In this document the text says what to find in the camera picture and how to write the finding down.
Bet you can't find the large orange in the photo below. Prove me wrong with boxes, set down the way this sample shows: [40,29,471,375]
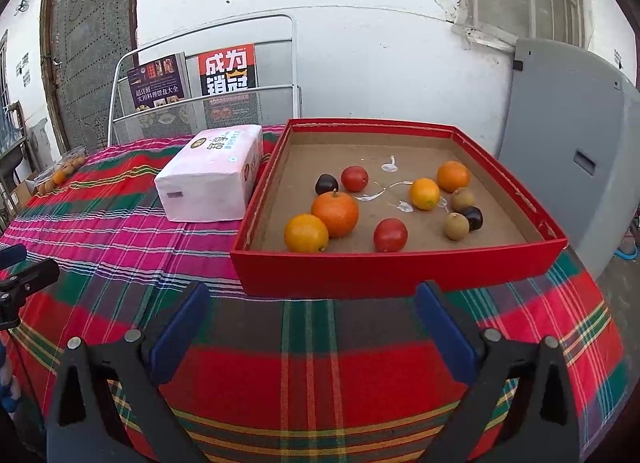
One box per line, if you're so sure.
[311,189,360,239]

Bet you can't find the red tomato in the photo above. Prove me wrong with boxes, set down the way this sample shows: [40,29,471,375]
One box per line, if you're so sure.
[373,218,408,253]
[341,166,370,192]

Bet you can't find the clear plastic container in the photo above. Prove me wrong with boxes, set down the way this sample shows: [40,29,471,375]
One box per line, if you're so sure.
[32,145,87,195]

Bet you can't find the red cardboard box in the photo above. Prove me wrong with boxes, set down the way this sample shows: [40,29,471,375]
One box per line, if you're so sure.
[230,118,568,300]

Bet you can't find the pile of brown kiwis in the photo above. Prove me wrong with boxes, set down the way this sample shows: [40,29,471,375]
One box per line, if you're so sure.
[37,153,86,194]

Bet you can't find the rusty metal machine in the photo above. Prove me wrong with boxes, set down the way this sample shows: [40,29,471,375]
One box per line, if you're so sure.
[0,100,26,168]

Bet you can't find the dark cookbook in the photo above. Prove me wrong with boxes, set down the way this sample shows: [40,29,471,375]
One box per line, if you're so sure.
[126,53,191,136]

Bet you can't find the plaid tablecloth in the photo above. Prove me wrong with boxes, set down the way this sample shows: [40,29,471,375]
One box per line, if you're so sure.
[0,125,632,463]

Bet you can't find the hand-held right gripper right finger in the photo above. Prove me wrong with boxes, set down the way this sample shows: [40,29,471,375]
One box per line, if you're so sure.
[415,280,596,463]

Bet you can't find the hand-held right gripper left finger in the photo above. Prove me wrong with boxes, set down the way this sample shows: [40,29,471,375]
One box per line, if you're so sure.
[46,281,212,463]

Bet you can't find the brown kiwi fruit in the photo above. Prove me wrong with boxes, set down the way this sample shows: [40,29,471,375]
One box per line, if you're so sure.
[444,212,470,241]
[451,188,477,214]

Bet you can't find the studded metal door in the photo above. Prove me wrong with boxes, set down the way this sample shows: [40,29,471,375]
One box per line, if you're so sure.
[40,0,141,154]

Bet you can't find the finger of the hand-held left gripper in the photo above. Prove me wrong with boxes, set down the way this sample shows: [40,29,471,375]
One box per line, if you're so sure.
[0,244,27,269]
[0,258,61,294]

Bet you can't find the grey metal mesh rack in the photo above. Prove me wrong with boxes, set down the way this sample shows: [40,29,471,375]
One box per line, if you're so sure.
[107,14,302,146]

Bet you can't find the person's left hand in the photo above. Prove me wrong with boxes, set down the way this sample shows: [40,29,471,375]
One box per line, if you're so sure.
[0,338,22,414]

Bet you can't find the open cardboard box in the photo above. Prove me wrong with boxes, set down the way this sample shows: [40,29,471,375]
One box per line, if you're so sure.
[7,170,41,208]

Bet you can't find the red and black book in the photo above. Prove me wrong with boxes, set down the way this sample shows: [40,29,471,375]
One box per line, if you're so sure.
[198,44,262,124]

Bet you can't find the pink tissue pack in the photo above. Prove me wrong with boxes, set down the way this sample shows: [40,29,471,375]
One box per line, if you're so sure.
[154,124,264,222]

